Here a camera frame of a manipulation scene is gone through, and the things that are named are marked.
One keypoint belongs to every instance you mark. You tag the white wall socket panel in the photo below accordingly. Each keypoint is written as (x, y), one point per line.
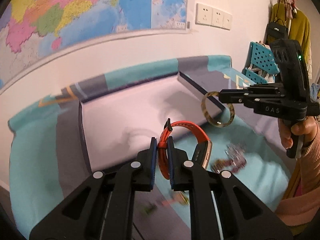
(209, 16)

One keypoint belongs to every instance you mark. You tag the colourful wall map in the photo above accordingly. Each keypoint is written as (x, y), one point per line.
(34, 29)

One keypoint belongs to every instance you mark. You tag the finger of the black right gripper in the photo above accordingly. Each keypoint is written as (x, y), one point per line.
(235, 101)
(233, 93)

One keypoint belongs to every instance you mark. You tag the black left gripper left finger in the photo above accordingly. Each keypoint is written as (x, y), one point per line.
(146, 176)

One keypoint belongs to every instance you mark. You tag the navy jewelry tray box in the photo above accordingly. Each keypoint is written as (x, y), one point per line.
(119, 125)

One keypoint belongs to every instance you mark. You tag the gold green earring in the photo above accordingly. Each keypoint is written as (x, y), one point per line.
(177, 197)

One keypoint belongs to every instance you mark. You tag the tortoiseshell bangle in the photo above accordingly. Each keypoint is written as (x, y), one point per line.
(213, 110)

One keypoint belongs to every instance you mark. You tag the orange smart watch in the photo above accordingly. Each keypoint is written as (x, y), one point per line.
(196, 144)

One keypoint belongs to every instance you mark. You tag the right hand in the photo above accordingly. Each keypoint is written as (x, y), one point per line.
(308, 128)

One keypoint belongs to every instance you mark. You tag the blue perforated plastic rack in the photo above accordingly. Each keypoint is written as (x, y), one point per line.
(260, 66)

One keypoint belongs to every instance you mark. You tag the mustard yellow coat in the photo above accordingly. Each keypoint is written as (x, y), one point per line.
(300, 29)

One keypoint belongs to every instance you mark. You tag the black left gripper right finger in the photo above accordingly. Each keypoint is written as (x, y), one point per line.
(178, 175)

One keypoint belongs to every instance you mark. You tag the black handbag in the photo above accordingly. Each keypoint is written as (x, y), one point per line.
(277, 28)

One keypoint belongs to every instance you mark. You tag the pink sleeve forearm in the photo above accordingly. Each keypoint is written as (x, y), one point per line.
(300, 201)

